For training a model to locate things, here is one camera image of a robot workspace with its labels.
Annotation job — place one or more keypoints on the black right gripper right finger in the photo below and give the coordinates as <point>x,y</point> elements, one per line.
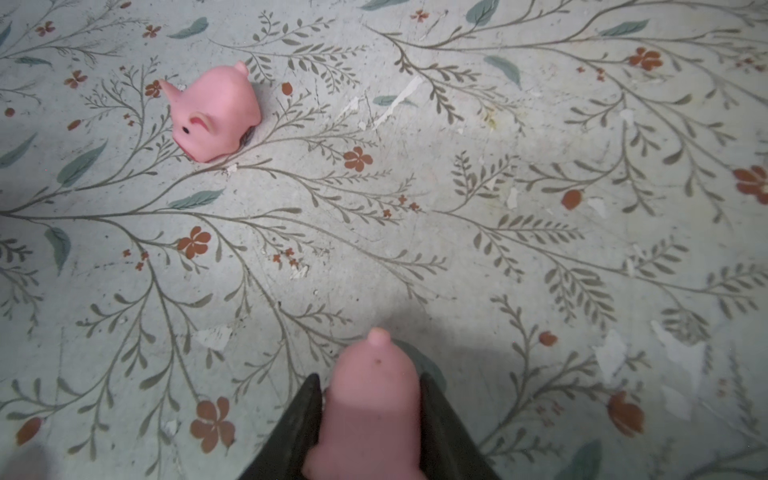
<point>447,450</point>

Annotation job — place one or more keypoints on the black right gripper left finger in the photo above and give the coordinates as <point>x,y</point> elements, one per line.
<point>283,454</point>

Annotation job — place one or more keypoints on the pink pig toy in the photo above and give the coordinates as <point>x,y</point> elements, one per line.
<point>371,421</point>
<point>213,114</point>

